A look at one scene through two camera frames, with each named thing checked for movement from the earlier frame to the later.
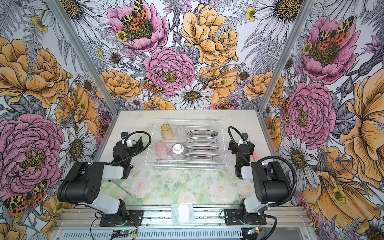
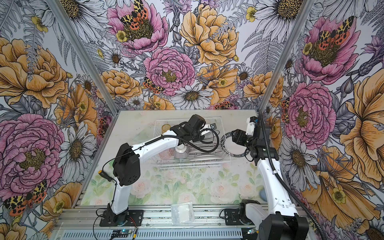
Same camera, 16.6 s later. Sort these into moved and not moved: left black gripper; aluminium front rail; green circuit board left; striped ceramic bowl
Moved: left black gripper
Not moved: green circuit board left; aluminium front rail; striped ceramic bowl
